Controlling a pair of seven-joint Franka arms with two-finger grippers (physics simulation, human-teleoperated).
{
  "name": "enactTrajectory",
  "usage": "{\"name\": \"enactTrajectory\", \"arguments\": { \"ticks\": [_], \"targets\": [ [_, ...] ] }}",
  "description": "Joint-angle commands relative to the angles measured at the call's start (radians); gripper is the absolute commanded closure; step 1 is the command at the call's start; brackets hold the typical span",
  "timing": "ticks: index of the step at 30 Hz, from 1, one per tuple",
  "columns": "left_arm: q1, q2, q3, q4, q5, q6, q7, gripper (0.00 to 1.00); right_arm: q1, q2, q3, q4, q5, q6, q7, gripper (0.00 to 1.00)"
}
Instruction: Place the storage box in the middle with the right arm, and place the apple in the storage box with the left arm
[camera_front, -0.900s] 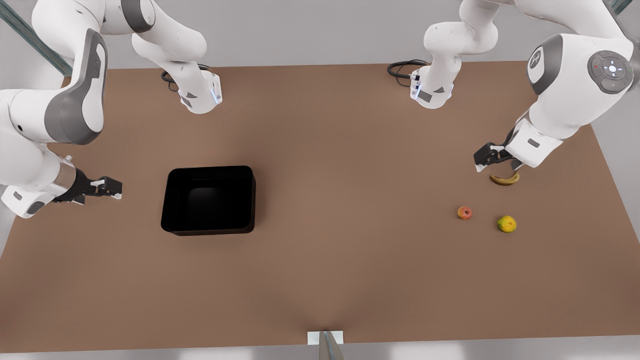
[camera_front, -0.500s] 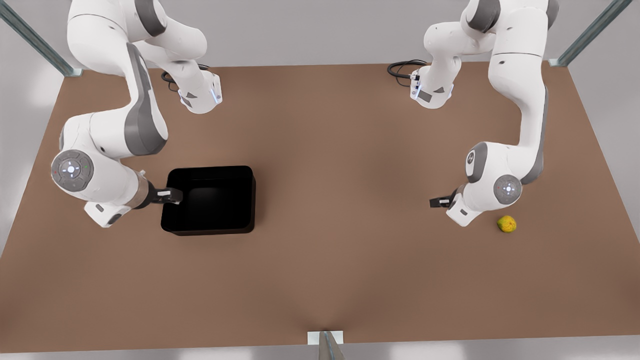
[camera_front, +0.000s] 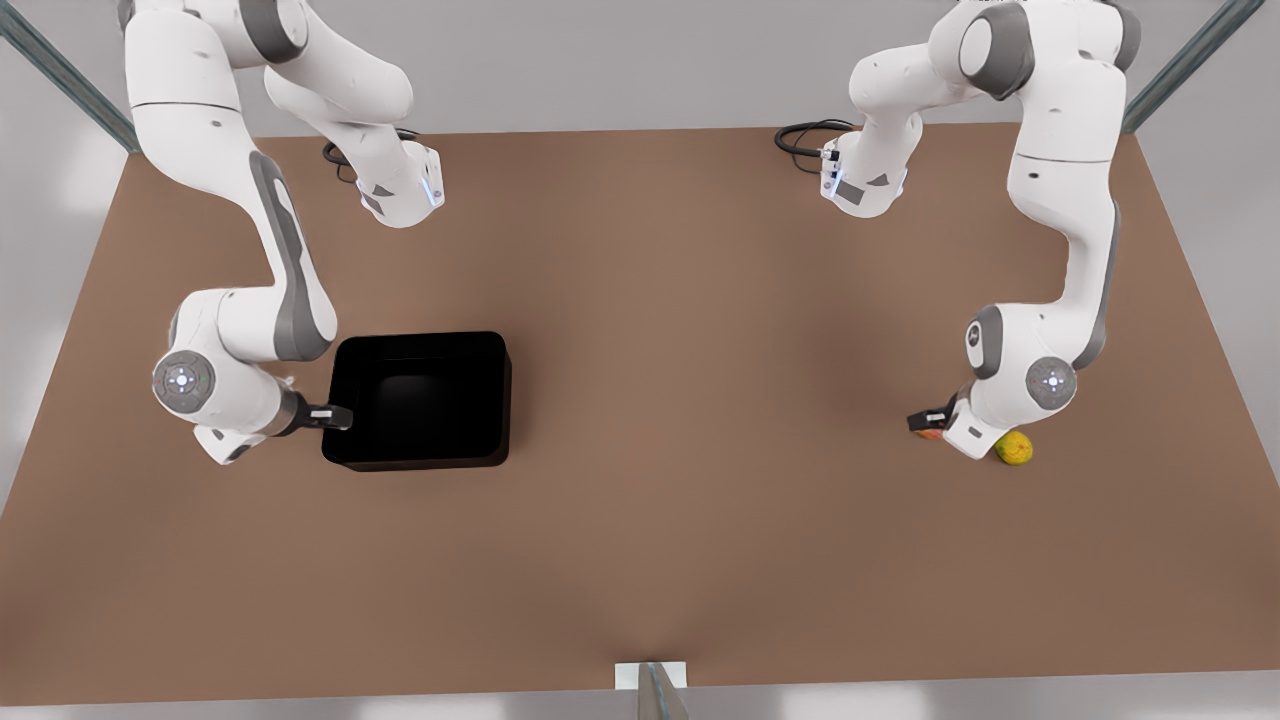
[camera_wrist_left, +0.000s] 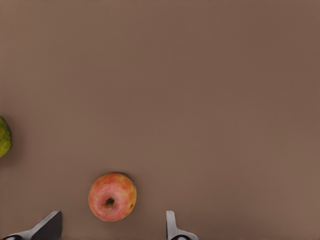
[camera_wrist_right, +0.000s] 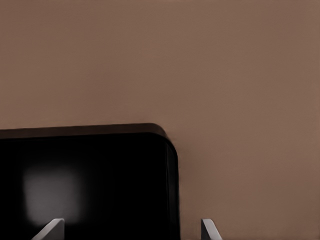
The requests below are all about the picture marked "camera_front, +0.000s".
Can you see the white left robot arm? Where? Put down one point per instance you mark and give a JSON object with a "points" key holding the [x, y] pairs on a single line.
{"points": [[1060, 150]]}

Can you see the black storage box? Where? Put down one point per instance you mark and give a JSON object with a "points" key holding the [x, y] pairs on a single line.
{"points": [[420, 400]]}

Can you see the silver frame post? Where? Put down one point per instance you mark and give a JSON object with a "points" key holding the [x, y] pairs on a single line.
{"points": [[1190, 65], [655, 692], [70, 85]]}

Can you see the yellow green round fruit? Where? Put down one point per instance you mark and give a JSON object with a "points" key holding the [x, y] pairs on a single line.
{"points": [[1014, 449]]}

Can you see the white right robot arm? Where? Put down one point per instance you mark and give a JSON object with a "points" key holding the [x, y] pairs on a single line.
{"points": [[190, 150]]}

